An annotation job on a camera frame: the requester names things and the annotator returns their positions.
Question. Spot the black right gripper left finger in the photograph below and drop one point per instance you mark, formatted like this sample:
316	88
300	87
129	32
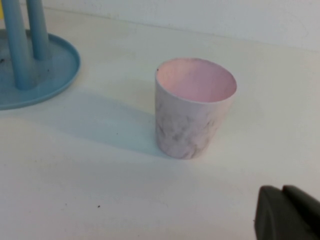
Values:
275	217

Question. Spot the pink marbled plastic cup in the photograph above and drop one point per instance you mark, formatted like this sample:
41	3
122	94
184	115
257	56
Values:
185	130

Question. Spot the blue cup stand with pegs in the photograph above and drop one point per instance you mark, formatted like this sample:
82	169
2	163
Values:
60	65

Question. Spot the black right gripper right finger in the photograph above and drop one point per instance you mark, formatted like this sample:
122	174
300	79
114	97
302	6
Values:
305	200

